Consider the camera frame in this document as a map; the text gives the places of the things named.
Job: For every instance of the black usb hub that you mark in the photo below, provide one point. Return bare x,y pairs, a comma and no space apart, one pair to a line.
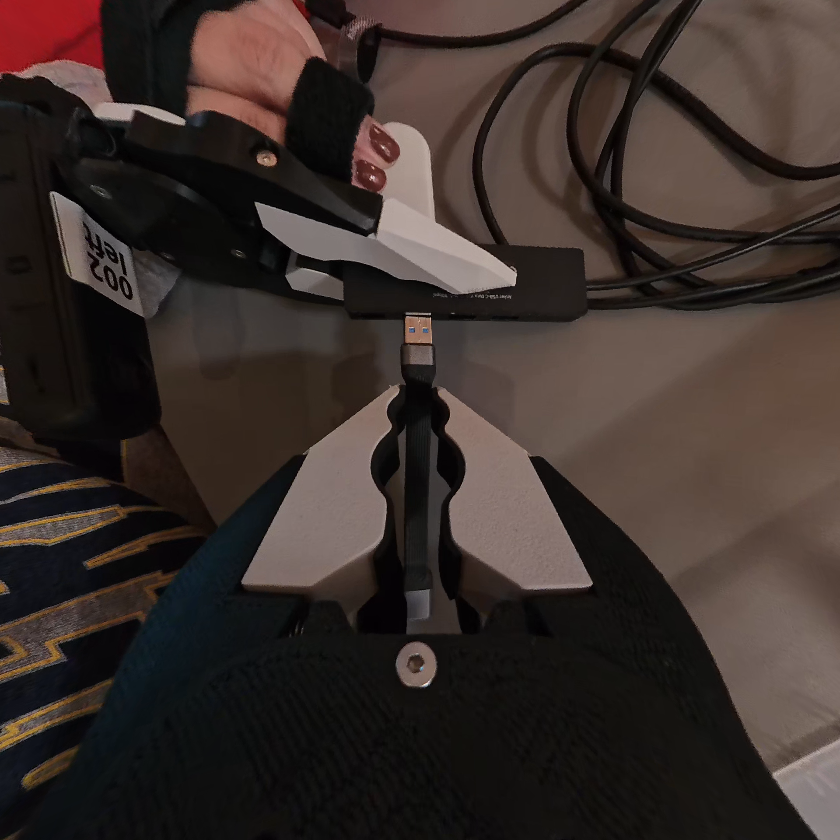
551,282

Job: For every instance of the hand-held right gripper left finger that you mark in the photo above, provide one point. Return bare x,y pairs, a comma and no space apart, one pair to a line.
321,518

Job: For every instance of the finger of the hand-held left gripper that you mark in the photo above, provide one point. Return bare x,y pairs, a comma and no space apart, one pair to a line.
312,275
426,253

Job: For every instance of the person's left hand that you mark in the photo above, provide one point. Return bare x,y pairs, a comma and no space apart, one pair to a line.
249,59

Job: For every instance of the red garment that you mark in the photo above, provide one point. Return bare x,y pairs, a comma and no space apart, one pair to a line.
46,33

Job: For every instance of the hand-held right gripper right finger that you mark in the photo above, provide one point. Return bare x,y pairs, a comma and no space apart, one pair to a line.
518,518

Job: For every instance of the navy patterned cloth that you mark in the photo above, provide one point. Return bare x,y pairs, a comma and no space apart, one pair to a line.
65,558

